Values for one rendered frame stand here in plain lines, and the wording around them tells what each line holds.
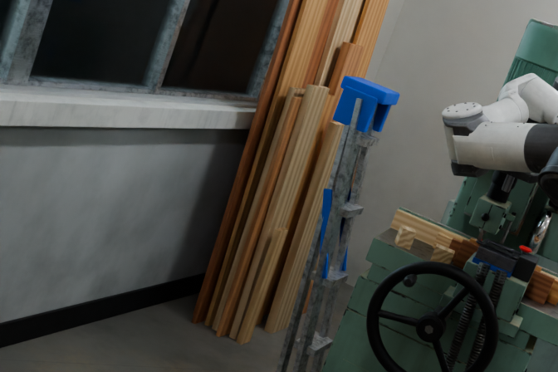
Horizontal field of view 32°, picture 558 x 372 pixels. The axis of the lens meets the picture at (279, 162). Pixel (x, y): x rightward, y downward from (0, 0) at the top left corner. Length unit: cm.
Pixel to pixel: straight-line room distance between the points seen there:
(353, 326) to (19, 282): 122
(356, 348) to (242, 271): 144
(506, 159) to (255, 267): 213
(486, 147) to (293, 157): 196
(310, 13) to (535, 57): 155
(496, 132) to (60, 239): 180
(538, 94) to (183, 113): 161
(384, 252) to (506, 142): 65
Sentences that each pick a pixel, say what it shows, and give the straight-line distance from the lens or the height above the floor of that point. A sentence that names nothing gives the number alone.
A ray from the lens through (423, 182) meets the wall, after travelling 497.
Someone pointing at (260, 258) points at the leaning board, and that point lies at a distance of 381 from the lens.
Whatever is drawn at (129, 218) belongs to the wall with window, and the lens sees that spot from 354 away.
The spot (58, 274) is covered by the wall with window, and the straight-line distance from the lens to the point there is 335.
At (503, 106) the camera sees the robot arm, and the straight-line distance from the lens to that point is 204.
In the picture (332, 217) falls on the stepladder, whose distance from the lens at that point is 323.
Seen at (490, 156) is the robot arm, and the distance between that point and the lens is 184.
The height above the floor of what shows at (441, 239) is 93.
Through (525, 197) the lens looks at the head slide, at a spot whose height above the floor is 109.
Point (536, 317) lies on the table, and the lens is 233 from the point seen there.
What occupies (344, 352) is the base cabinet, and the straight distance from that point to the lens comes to 244.
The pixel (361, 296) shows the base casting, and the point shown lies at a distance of 240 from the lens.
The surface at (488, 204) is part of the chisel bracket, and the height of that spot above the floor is 106.
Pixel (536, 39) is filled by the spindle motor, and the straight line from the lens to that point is 237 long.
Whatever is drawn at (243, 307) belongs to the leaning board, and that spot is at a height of 14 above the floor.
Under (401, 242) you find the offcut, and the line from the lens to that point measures 237.
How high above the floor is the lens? 144
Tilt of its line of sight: 11 degrees down
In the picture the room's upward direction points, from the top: 20 degrees clockwise
